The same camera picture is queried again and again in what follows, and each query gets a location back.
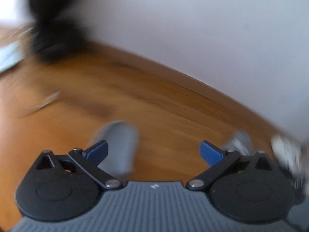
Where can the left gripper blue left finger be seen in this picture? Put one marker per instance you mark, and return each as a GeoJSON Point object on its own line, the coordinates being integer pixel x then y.
{"type": "Point", "coordinates": [96, 153]}

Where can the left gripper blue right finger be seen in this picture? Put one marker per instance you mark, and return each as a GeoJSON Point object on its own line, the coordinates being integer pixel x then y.
{"type": "Point", "coordinates": [210, 153]}

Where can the blurred black shoe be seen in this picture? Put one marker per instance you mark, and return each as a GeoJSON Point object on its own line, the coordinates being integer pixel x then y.
{"type": "Point", "coordinates": [55, 34]}

